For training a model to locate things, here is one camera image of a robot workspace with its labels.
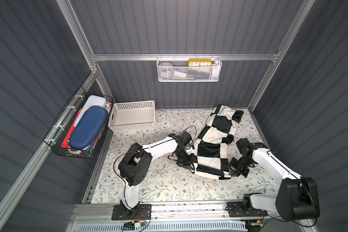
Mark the white plastic box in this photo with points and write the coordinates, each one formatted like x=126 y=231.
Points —
x=92 y=100

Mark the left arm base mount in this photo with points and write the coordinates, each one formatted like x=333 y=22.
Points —
x=141 y=211

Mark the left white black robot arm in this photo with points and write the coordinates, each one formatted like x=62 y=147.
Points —
x=136 y=162

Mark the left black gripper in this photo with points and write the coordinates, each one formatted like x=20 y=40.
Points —
x=186 y=159

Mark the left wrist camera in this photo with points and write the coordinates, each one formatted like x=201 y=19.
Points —
x=186 y=137

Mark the white tape roll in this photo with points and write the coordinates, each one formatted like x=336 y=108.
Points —
x=165 y=70

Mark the black white checkered pillowcase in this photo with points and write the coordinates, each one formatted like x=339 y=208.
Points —
x=211 y=146

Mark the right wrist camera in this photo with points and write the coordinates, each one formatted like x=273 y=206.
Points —
x=244 y=146

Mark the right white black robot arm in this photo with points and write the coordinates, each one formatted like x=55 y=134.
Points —
x=297 y=197

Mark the white wire wall basket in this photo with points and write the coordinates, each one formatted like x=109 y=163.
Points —
x=184 y=73

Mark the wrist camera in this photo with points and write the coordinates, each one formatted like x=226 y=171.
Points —
x=186 y=137
x=244 y=146

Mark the white perforated plastic basket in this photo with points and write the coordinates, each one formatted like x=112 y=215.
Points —
x=132 y=116

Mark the black wire side basket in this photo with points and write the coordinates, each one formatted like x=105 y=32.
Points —
x=63 y=123

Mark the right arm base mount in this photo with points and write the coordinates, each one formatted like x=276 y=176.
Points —
x=242 y=209

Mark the floral table cloth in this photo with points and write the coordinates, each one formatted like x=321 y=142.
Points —
x=166 y=181

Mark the blue oval case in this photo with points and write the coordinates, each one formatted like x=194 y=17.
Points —
x=88 y=127

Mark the yellow clock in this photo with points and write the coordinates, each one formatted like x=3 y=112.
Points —
x=199 y=62

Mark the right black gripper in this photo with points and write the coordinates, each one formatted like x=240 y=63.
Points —
x=236 y=165

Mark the red flat folder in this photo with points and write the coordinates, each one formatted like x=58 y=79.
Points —
x=65 y=142

